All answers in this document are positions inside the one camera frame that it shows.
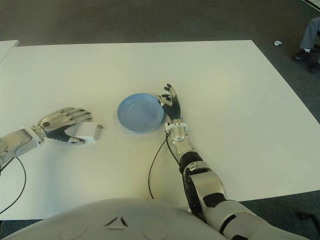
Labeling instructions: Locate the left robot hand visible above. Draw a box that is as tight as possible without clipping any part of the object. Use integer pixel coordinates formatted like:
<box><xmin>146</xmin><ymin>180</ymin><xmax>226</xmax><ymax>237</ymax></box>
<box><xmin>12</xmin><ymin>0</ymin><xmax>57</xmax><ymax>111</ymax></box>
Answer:
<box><xmin>37</xmin><ymin>106</ymin><xmax>93</xmax><ymax>146</ymax></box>

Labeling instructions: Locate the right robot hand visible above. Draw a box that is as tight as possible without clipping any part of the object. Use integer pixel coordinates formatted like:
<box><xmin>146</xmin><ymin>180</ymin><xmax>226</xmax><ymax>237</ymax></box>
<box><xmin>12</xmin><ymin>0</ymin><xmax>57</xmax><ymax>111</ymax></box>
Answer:
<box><xmin>156</xmin><ymin>83</ymin><xmax>182</xmax><ymax>121</ymax></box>

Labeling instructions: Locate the blue plate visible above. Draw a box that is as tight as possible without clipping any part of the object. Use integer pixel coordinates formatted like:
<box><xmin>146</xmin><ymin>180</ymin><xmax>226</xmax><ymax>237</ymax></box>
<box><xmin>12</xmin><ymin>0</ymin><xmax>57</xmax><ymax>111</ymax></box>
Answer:
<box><xmin>116</xmin><ymin>92</ymin><xmax>166</xmax><ymax>135</ymax></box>

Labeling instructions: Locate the white side table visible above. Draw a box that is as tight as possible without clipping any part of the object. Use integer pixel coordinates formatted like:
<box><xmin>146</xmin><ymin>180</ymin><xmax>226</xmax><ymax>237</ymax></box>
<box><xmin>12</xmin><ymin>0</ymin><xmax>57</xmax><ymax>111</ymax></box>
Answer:
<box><xmin>0</xmin><ymin>39</ymin><xmax>20</xmax><ymax>63</ymax></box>

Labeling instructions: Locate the grey robot torso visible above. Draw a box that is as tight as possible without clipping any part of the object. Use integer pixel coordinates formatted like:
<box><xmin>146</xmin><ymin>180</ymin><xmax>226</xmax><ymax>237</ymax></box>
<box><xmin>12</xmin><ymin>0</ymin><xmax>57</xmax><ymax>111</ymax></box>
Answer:
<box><xmin>7</xmin><ymin>197</ymin><xmax>223</xmax><ymax>240</ymax></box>

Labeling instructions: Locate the black chair base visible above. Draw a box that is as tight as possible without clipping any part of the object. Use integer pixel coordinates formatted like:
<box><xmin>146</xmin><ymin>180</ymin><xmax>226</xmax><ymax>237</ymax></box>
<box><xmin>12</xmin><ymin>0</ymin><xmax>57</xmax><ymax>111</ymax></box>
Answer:
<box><xmin>298</xmin><ymin>211</ymin><xmax>320</xmax><ymax>224</ymax></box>

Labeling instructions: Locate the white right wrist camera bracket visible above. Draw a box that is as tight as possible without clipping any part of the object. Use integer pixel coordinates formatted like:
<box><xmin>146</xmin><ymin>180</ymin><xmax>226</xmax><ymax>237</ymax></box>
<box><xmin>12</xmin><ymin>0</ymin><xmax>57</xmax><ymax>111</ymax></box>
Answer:
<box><xmin>164</xmin><ymin>121</ymin><xmax>189</xmax><ymax>132</ymax></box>

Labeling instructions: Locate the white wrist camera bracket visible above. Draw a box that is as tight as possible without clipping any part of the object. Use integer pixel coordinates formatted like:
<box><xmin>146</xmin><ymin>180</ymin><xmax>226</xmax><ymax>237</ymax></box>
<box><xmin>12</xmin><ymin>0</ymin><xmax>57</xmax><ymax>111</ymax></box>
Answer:
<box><xmin>21</xmin><ymin>126</ymin><xmax>47</xmax><ymax>148</ymax></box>
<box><xmin>164</xmin><ymin>121</ymin><xmax>189</xmax><ymax>132</ymax></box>

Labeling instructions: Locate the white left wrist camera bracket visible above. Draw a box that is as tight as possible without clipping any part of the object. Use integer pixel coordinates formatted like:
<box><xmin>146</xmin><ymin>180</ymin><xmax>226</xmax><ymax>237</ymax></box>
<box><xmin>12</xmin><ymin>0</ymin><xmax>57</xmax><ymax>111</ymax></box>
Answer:
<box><xmin>21</xmin><ymin>126</ymin><xmax>47</xmax><ymax>148</ymax></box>

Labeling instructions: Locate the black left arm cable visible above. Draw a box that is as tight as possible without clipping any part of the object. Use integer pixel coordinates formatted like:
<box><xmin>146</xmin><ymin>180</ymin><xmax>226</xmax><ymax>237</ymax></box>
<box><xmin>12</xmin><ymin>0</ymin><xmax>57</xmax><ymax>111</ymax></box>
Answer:
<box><xmin>0</xmin><ymin>156</ymin><xmax>27</xmax><ymax>215</ymax></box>

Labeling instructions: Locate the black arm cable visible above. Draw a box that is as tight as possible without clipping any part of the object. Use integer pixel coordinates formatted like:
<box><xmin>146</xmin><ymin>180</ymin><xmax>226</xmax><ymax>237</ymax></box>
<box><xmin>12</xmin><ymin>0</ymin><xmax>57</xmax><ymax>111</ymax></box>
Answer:
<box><xmin>0</xmin><ymin>156</ymin><xmax>27</xmax><ymax>215</ymax></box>
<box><xmin>148</xmin><ymin>131</ymin><xmax>182</xmax><ymax>200</ymax></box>

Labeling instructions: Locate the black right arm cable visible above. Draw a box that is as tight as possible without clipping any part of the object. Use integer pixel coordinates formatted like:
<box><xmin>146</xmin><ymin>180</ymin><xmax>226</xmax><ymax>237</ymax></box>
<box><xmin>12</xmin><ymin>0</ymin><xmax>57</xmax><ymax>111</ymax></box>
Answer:
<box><xmin>148</xmin><ymin>131</ymin><xmax>182</xmax><ymax>200</ymax></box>

